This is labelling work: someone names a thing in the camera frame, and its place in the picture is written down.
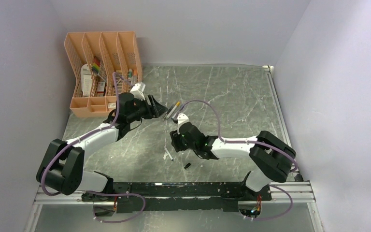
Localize small white box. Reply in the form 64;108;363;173
107;102;116;110

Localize silver marker pen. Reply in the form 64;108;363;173
167;104;178;119

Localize green glue stick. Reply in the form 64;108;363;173
128;69;133;82

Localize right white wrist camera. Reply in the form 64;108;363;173
177;113;189;127

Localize white paper box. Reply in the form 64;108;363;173
81;64;92;97

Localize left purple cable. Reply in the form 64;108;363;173
40;72;146;224

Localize coloured marker set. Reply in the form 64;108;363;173
91;56;101;76

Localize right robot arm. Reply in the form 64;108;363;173
170;122;297;200

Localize small red box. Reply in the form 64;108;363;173
96;81;106;97

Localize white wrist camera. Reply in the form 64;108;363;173
130;82;146;101
177;113;189;127

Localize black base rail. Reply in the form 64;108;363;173
82;182;271;213

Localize aluminium frame rail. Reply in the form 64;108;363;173
33;182;316;205

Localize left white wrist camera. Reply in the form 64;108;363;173
130;82;146;101

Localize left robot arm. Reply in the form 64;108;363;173
36;92;168;201

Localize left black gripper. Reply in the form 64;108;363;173
127;94;168;123

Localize purple cable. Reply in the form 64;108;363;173
172;100;299;221
40;72;146;224

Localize orange plastic file organizer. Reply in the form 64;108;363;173
64;31;143;118

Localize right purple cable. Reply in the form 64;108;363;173
172;100;299;221

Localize orange glue stick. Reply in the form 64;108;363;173
132;70;138;84

